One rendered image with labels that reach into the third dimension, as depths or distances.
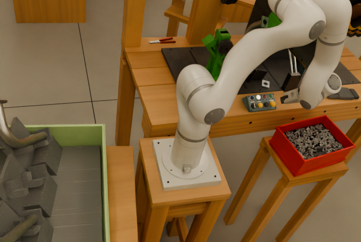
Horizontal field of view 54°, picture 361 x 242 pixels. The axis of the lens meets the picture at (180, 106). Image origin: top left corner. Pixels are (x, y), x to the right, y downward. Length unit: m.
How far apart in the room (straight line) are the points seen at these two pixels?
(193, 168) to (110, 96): 1.68
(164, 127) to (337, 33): 0.79
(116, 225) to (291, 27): 0.90
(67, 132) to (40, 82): 1.69
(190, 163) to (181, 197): 0.13
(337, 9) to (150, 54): 1.07
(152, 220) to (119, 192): 0.17
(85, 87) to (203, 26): 1.35
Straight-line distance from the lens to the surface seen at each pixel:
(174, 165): 1.40
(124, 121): 2.37
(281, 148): 1.69
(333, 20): 1.21
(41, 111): 2.86
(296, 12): 1.07
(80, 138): 1.47
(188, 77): 1.17
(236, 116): 1.68
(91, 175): 1.41
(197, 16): 1.99
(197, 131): 1.23
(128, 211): 1.39
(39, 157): 1.39
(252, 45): 1.09
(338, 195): 2.88
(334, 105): 2.03
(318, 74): 1.36
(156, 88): 1.73
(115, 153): 1.55
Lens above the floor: 2.00
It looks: 43 degrees down
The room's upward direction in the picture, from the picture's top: 13 degrees clockwise
